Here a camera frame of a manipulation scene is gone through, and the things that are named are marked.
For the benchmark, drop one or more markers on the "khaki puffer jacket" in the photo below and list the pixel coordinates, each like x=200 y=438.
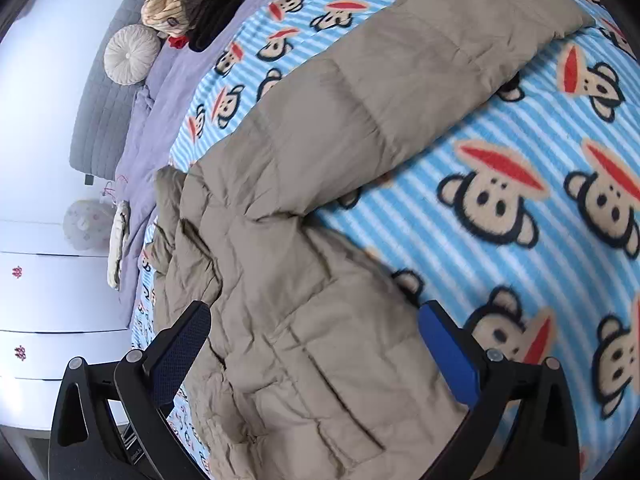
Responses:
x=300 y=260

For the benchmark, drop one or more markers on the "grey padded headboard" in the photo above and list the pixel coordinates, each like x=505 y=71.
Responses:
x=100 y=110

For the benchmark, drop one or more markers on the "round patterned plush cushion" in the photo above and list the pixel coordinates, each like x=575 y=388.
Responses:
x=87 y=225

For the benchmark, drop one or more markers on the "white drawer cabinet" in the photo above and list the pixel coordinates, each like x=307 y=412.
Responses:
x=50 y=300

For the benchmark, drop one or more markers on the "round white pleated cushion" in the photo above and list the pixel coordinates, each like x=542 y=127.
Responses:
x=131 y=55

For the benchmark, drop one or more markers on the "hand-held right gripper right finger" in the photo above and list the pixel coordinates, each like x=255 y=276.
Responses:
x=449 y=355

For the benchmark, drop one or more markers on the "black garment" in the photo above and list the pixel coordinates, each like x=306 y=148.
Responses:
x=225 y=10

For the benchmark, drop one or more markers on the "small red item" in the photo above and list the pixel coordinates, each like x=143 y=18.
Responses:
x=177 y=42

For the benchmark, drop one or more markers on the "folded cream cloth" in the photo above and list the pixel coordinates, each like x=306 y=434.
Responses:
x=119 y=245

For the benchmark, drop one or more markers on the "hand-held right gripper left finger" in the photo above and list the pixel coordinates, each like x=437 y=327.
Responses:
x=181 y=345

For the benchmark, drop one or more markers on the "lavender quilt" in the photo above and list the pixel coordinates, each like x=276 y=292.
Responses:
x=170 y=85

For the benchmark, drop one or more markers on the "striped monkey print blanket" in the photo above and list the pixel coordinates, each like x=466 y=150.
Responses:
x=500 y=135

